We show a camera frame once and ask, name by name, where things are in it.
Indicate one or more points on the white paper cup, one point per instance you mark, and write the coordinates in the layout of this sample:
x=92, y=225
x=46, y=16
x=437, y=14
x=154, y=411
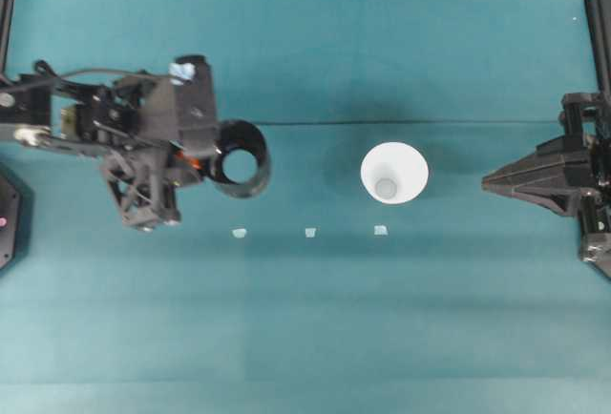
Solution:
x=393, y=166

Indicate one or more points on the small white paper scrap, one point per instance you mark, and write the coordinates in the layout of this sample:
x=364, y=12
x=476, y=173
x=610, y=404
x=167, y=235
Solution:
x=380, y=230
x=310, y=232
x=238, y=232

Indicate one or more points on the black metal frame rail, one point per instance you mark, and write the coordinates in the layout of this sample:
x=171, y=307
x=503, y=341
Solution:
x=7, y=27
x=599, y=32

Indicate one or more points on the blue-green table cloth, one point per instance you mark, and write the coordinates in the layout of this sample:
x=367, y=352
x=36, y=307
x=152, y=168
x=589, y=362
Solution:
x=305, y=314

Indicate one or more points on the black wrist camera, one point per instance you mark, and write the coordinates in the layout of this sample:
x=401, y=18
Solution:
x=191, y=60

